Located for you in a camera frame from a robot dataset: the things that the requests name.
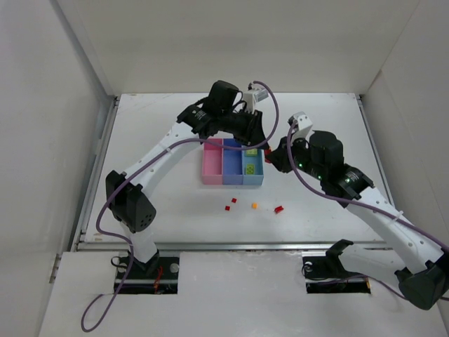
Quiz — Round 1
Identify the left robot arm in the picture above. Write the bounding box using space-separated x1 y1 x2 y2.
105 80 274 274

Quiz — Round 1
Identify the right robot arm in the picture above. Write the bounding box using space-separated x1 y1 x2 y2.
267 131 448 310

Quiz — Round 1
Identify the pink container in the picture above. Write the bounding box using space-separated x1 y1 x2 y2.
201 138 223 185

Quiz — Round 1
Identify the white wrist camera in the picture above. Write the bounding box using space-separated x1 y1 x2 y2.
242 83 269 114
288 112 313 143

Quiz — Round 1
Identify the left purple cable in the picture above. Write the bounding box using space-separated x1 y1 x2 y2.
80 79 280 333

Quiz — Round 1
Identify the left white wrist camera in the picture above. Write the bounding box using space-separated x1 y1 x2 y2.
242 83 269 114

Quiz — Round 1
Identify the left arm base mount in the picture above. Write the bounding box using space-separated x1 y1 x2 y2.
119 256 180 295

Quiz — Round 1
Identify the red orange lego stack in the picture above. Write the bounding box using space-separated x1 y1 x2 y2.
264 148 272 164

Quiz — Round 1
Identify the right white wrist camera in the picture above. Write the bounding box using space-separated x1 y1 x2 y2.
288 112 313 143

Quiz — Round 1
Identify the light blue container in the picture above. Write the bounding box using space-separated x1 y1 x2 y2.
241 149 264 186

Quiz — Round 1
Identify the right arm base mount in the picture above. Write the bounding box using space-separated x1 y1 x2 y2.
301 239 371 294

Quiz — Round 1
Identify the green lego brick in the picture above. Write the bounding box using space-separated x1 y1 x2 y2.
245 149 258 157
245 163 255 176

